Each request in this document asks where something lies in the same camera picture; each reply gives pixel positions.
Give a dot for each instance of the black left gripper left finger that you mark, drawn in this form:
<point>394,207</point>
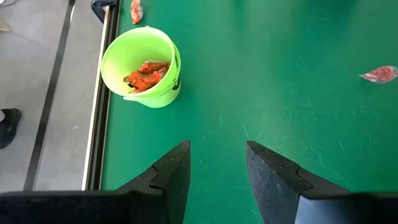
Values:
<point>174,180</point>

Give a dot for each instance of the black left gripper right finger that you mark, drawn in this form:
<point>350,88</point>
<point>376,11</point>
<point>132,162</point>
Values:
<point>270,183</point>

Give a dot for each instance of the clear bag red candy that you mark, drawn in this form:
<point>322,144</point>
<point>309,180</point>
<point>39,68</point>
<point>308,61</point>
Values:
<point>381,74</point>

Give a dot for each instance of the green felt mat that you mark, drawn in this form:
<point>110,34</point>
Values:
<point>248,77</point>

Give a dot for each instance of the lime green pumpkin-face bucket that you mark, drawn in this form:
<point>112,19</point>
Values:
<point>124,56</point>

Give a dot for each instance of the person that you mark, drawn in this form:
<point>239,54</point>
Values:
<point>9,127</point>

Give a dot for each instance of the black table frame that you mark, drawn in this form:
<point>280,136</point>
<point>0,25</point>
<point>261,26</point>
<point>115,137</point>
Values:
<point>99,124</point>

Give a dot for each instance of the black frame clamp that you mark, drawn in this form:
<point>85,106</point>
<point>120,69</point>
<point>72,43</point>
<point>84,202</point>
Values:
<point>101,7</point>

